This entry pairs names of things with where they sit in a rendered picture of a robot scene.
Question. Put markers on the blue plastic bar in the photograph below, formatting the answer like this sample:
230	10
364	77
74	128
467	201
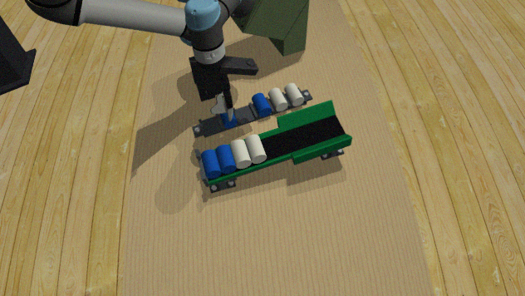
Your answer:
225	159
261	104
228	124
211	165

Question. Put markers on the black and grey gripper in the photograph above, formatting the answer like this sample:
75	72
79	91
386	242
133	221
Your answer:
214	84

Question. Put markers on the white cylinder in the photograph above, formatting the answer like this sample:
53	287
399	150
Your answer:
255	149
293	94
240	154
278	99

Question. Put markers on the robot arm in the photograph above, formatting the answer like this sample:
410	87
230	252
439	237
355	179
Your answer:
201	20

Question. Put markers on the dark grey slotted rack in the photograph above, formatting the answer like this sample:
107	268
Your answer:
245	115

